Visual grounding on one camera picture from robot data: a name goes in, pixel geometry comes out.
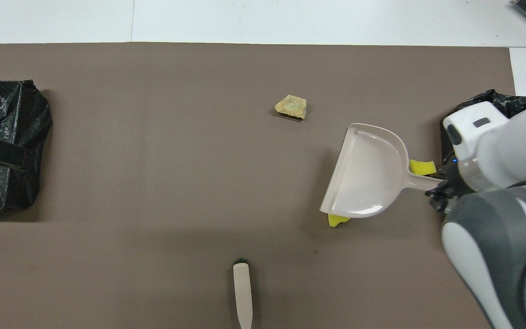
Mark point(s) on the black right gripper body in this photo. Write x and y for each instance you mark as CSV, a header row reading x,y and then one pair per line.
x,y
454,187

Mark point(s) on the yellow wedge sponge piece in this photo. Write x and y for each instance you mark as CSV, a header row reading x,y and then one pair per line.
x,y
422,167

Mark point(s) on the beige plastic dustpan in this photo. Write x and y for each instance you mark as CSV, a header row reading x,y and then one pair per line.
x,y
363,173

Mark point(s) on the yellow curved sponge piece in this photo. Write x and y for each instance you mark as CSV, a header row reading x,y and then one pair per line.
x,y
337,221

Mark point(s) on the pale bread chunk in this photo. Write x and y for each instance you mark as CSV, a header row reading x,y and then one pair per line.
x,y
291,107

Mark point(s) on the beige brush with black bristles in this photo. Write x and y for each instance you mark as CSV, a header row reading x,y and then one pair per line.
x,y
243,292

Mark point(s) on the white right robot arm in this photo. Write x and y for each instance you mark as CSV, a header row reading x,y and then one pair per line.
x,y
509,151

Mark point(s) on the black bag lined trash bin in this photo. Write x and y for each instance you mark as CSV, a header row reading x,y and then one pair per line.
x,y
514,103
7,109

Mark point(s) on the brown table mat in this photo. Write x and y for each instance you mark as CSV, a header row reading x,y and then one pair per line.
x,y
153,183

